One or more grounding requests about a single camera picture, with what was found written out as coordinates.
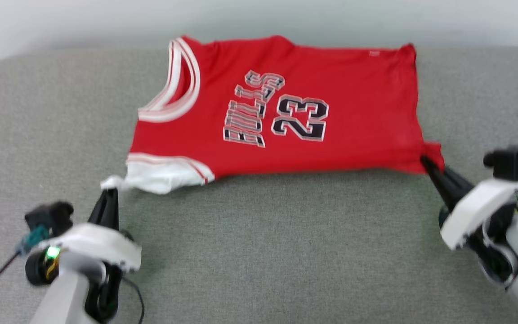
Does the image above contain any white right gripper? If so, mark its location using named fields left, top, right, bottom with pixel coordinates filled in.
left=420, top=155, right=518, bottom=251

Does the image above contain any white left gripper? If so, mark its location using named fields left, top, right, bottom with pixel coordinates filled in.
left=32, top=188, right=142, bottom=273

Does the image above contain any red basketball jersey number 23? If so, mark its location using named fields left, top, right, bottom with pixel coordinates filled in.
left=101, top=35, right=445, bottom=195

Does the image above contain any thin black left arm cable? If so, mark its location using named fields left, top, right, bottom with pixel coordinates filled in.
left=121, top=275, right=146, bottom=324

